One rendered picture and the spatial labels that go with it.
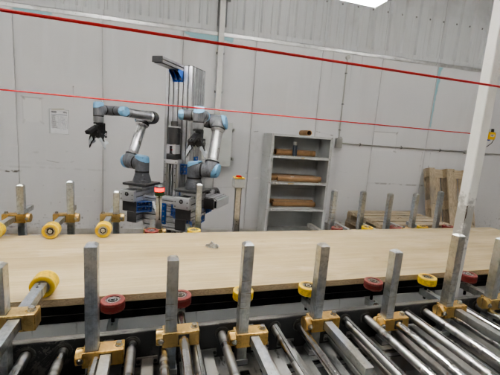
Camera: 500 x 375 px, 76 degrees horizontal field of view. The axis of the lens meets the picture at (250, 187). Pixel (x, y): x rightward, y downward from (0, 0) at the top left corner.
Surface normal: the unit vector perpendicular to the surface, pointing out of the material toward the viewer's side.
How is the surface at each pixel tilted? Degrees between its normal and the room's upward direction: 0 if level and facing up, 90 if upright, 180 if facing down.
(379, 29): 90
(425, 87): 90
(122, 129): 90
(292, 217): 90
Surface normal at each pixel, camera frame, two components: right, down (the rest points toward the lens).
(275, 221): 0.22, 0.17
